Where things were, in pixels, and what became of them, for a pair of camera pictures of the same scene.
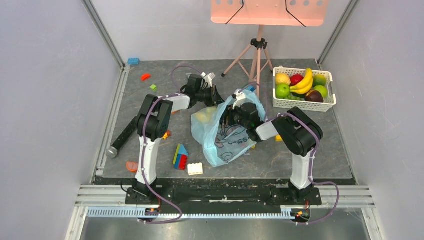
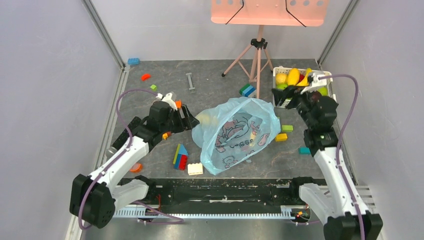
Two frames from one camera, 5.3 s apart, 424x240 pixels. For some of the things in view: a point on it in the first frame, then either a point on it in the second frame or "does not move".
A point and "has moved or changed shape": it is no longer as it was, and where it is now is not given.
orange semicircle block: (132, 166) does not move
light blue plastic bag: (223, 143) has moved or changed shape
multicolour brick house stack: (180, 158) does not move
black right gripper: (234, 117) to (294, 99)
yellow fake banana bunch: (305, 85) does not move
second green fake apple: (322, 89) does not move
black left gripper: (215, 98) to (187, 122)
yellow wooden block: (278, 138) does not move
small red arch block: (145, 76) does not move
